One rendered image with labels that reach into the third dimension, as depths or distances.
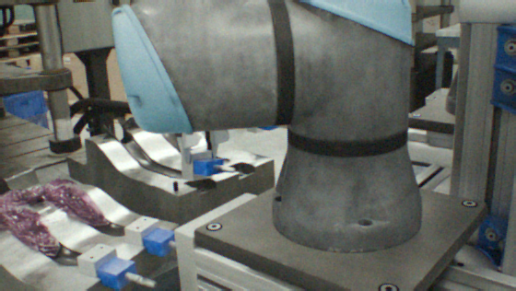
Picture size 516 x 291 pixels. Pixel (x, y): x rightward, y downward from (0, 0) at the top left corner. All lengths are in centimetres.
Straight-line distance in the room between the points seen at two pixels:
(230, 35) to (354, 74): 11
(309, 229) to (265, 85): 14
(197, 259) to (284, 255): 17
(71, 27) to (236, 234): 136
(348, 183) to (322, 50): 12
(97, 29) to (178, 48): 142
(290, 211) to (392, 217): 9
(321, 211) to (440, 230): 12
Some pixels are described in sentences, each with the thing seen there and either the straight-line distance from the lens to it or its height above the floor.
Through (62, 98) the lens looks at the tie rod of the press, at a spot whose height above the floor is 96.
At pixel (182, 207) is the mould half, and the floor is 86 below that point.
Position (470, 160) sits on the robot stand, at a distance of 66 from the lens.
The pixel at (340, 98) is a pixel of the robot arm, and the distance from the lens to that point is 44.
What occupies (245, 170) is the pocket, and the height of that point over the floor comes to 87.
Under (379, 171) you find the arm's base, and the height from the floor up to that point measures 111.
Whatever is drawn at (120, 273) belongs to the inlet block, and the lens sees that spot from 81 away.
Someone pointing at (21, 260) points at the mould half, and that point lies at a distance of 91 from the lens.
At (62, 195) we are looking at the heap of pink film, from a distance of 101.
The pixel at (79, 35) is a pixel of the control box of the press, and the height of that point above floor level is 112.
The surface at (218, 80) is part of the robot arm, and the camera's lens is 42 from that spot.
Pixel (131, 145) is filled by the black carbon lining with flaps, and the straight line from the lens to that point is 124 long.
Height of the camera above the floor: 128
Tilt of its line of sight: 18 degrees down
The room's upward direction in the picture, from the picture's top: 3 degrees counter-clockwise
